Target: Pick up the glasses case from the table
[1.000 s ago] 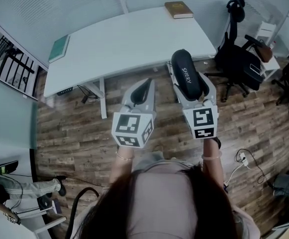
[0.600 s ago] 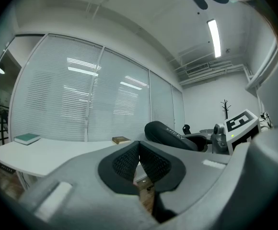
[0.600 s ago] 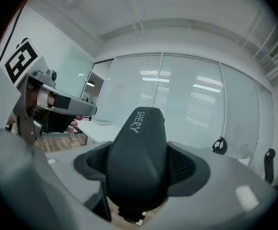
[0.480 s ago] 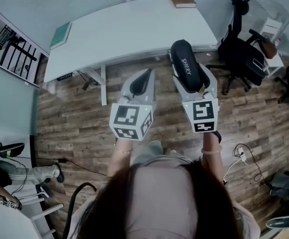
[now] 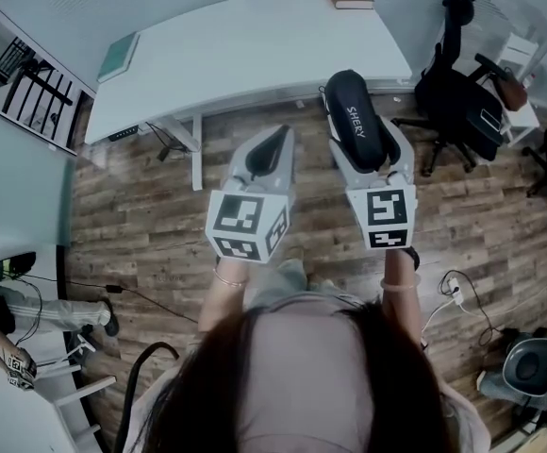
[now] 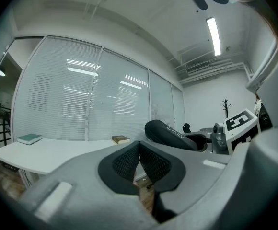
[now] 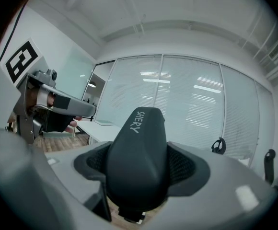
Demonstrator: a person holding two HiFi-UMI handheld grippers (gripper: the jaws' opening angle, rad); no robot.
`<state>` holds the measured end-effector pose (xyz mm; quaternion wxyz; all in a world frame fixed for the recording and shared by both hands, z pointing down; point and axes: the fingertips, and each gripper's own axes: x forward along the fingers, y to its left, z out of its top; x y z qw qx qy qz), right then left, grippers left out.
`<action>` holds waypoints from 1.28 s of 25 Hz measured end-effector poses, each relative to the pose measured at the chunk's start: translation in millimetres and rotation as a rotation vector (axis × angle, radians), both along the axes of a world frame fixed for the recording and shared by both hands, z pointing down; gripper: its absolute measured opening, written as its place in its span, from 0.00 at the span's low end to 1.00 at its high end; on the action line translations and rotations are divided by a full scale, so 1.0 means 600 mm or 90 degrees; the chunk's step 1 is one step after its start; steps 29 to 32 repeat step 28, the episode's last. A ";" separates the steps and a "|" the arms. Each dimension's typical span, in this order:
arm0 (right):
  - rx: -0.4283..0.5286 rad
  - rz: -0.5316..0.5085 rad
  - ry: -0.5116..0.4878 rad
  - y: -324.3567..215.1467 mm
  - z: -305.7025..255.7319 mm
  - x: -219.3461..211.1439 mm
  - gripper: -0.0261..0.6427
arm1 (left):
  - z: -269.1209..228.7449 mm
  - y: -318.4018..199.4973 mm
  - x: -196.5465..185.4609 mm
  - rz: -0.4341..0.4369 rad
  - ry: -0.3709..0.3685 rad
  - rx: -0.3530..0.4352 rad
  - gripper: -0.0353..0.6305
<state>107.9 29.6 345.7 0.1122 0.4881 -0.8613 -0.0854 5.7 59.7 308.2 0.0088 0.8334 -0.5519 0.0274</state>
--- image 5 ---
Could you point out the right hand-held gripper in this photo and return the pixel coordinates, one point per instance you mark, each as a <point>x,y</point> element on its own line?
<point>386,215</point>

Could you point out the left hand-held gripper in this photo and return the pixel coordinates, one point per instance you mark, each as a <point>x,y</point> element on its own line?
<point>238,220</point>

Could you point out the black glasses case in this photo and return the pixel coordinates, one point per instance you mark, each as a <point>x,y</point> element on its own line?
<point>356,116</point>

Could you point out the person's left forearm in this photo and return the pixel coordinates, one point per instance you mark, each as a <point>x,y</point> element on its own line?
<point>221,300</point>

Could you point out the person's right forearm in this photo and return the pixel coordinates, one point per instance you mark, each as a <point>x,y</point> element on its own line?
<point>401,312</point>

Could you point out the white desk leg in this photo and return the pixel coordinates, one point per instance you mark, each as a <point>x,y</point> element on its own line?
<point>197,158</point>

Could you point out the person's grey trousers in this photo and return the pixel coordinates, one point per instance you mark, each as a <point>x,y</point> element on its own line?
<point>287,276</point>

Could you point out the white phone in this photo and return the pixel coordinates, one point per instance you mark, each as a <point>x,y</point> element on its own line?
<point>490,120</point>

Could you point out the black desk control panel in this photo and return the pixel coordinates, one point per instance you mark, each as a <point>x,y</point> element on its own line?
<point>123,133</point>

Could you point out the white power strip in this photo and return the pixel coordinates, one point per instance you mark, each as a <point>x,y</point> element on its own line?
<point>453,288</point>

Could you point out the brown handbag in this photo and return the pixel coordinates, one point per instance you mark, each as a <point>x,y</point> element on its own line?
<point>513,90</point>

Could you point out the red-capped bottle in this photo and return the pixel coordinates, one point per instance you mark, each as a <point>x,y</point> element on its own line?
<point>530,81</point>

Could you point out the green book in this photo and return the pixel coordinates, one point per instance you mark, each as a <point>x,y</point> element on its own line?
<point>118,57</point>

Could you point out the person's light shirt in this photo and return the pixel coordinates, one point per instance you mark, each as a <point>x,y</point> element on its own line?
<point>302,371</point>

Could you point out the grey round appliance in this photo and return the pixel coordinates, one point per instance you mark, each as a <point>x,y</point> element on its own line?
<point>537,366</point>

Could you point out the black chair seat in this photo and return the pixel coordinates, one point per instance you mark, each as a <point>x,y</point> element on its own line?
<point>19,262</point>

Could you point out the white metal frame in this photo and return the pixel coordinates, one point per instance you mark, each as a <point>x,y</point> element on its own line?
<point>85,387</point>

